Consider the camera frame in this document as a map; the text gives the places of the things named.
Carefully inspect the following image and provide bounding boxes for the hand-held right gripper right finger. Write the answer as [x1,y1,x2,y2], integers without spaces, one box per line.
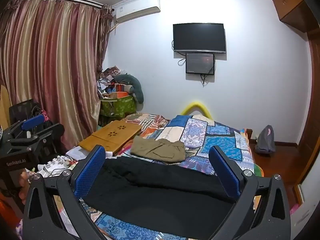
[208,145,292,240]

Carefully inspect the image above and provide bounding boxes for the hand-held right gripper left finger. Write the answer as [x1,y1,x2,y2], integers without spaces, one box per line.
[22,144,108,240]

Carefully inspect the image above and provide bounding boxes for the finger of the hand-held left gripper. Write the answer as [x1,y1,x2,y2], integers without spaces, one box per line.
[6,132,48,153]
[5,114,45,140]

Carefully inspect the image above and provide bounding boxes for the black pants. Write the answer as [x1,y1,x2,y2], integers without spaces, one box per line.
[82,155,240,240]

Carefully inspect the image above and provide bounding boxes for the khaki pants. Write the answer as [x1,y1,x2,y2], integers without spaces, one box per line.
[130,136,186,164]

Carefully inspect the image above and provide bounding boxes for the pile of white clothes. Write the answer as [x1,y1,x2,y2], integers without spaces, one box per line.
[37,147,85,178]

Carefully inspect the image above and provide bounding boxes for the patchwork quilt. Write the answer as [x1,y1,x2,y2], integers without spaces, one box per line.
[52,112,263,240]

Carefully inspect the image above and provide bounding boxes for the wooden lap desk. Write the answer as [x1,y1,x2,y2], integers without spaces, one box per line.
[78,120,150,155]

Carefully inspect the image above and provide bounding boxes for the grey backpack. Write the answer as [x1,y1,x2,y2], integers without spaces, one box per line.
[254,125,276,155]

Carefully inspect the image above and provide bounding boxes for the striped curtain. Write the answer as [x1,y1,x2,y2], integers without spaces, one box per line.
[0,0,113,153]

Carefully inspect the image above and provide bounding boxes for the green storage box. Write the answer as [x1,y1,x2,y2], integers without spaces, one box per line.
[100,94,137,118]

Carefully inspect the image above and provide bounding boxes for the yellow foam tube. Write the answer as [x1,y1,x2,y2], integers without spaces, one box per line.
[181,102,214,118]

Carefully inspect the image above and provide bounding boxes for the pile of clutter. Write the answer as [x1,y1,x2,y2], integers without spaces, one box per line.
[96,66,130,99]

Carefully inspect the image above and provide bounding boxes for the grey neck pillow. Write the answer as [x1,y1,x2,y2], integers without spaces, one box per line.
[114,74,145,104]

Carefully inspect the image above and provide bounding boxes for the small black monitor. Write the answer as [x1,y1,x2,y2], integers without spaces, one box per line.
[185,52,215,75]

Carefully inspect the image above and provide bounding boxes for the large black television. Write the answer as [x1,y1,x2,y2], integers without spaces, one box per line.
[173,23,227,54]

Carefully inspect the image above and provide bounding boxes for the white air conditioner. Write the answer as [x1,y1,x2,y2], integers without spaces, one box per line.
[114,0,161,22]

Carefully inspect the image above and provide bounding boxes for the wooden wall cabinet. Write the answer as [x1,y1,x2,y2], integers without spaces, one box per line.
[272,0,320,33]

